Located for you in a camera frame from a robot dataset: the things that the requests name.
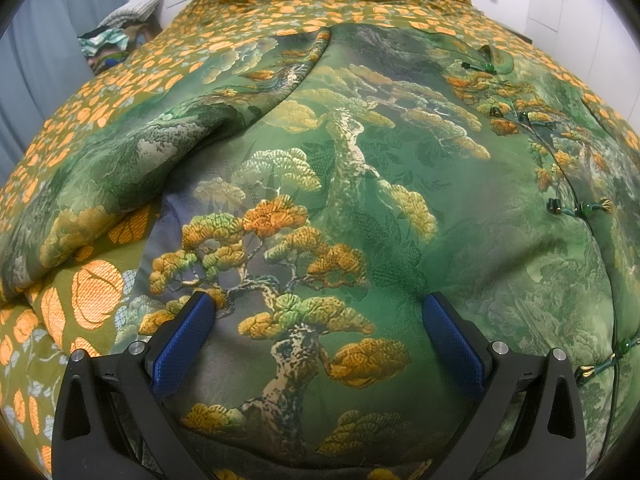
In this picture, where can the blue-grey curtain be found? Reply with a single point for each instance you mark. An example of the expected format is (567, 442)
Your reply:
(40, 60)

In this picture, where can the green pine-print silk garment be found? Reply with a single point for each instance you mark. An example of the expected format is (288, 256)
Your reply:
(350, 185)

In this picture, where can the grey knitted cloth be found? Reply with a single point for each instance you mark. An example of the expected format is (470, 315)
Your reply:
(135, 7)

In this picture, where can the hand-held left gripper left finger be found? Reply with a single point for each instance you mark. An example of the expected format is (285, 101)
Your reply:
(182, 345)

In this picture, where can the white wall switch panel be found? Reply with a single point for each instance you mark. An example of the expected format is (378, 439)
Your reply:
(179, 0)

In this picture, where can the orange floral olive bedspread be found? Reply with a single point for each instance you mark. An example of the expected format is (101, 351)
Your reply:
(300, 10)

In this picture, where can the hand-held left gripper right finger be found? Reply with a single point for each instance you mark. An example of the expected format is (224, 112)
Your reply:
(452, 345)

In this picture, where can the pile of colourful clothes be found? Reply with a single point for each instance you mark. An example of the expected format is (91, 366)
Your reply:
(107, 47)

